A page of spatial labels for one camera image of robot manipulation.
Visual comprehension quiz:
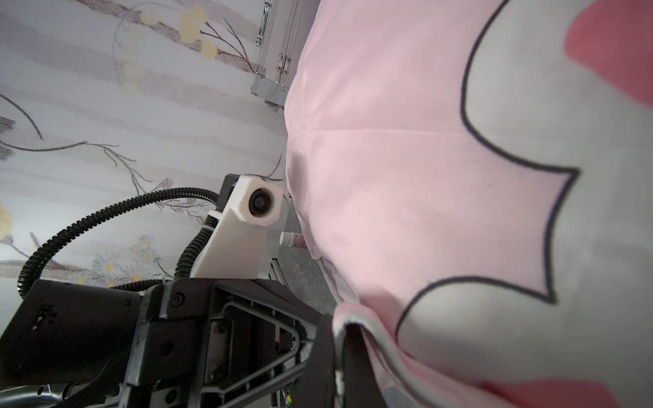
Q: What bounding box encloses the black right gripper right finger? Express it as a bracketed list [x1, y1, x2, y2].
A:
[343, 325, 385, 408]

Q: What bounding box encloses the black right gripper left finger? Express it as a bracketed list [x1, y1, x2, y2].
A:
[291, 314, 337, 408]

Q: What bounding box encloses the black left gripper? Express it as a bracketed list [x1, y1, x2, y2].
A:
[1, 278, 321, 407]

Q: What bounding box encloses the pink bear pillow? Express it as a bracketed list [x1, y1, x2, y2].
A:
[285, 1, 652, 407]

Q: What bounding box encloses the silver aluminium case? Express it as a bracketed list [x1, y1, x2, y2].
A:
[251, 0, 320, 107]

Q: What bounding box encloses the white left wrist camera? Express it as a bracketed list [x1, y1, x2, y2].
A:
[190, 174, 283, 280]

